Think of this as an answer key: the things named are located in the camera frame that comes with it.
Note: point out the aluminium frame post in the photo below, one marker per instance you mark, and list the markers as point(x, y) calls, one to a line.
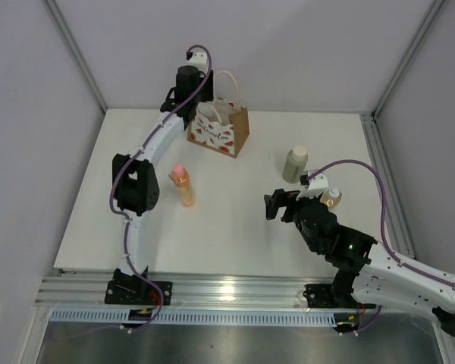
point(409, 56)
point(60, 23)

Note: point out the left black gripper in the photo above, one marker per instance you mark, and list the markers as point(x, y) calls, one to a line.
point(208, 95)

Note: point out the orange bottle pink cap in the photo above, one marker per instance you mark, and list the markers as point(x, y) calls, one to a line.
point(181, 179)

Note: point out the left aluminium frame post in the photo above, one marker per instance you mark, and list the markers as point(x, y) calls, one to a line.
point(60, 23)

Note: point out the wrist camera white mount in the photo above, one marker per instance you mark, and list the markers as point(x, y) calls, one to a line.
point(198, 59)
point(314, 184)

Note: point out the right aluminium frame post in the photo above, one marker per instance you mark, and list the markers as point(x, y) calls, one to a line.
point(409, 56)

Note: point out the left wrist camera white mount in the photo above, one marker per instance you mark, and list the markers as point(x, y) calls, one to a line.
point(198, 59)

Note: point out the small amber bottle white cap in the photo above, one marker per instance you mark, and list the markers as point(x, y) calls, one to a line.
point(331, 197)

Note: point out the right side aluminium rail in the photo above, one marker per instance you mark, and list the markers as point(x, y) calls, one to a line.
point(395, 219)

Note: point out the white slotted cable duct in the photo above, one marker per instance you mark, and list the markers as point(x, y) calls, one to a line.
point(196, 317)

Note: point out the aluminium mounting rail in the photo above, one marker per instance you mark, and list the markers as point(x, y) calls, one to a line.
point(190, 291)

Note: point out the watermelon print canvas bag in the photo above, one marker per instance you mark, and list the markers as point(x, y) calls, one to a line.
point(221, 125)

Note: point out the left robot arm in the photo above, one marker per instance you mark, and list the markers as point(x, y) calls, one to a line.
point(135, 190)

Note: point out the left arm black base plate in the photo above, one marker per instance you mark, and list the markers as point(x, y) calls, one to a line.
point(125, 289)

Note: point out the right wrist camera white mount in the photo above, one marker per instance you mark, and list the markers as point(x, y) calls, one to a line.
point(314, 184)

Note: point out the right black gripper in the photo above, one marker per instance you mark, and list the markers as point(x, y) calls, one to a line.
point(280, 199)

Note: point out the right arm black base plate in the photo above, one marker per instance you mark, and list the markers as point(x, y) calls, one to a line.
point(328, 296)

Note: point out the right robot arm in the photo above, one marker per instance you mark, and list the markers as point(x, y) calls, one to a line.
point(368, 272)

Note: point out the green bottle white cap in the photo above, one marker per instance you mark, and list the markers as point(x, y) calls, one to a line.
point(295, 164)

